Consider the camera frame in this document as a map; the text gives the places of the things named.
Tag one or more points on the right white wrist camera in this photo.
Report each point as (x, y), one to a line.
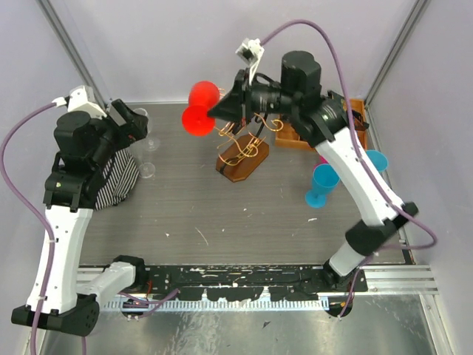
(251, 52)

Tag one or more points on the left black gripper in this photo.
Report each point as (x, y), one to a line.
(134, 129)

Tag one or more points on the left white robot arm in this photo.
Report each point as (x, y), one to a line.
(55, 303)

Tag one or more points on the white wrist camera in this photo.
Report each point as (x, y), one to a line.
(251, 52)
(81, 98)

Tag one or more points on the clear wine glass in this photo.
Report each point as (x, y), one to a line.
(149, 133)
(146, 167)

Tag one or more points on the wooden compartment tray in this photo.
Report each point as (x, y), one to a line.
(288, 138)

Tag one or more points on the pink wine glass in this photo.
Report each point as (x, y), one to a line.
(321, 161)

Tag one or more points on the dark sock right tray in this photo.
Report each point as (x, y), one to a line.
(359, 122)

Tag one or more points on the gold wire wine glass rack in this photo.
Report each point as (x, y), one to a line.
(245, 148)

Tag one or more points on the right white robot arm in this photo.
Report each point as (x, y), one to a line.
(323, 123)

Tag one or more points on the black mounting base plate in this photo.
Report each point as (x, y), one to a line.
(243, 282)

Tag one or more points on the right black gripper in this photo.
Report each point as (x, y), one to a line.
(237, 105)

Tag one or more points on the red wine glass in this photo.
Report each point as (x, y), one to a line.
(195, 119)

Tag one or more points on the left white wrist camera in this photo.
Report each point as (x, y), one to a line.
(81, 98)

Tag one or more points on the black white striped cloth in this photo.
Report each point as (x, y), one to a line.
(120, 176)

